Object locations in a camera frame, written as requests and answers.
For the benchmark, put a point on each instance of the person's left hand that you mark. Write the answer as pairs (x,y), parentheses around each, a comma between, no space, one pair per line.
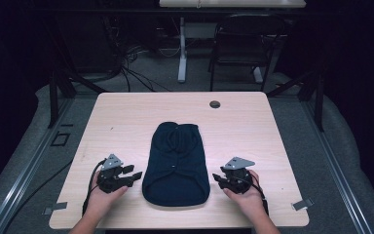
(102,200)

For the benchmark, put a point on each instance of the aluminium floor rail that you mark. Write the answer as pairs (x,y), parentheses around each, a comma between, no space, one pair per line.
(337,172)
(29,169)

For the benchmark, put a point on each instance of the grey tape strip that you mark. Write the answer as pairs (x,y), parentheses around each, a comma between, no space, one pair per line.
(56,207)
(302,204)

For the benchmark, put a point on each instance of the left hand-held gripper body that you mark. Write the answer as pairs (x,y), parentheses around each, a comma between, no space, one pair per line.
(109,177)

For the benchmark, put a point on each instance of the person's right hand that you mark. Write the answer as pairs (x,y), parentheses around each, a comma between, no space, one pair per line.
(250,201)

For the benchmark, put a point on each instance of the black metal stand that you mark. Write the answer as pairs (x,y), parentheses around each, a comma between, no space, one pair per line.
(54,97)
(319,100)

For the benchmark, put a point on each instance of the white desk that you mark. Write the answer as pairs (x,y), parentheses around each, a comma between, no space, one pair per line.
(230,3)

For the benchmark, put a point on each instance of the dark navy garment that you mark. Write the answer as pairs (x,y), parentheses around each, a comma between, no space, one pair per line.
(175,169)

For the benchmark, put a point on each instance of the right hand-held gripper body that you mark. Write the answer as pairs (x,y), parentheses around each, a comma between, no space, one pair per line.
(237,178)

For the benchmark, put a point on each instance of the black metal chair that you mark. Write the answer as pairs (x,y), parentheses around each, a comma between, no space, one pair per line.
(245,48)

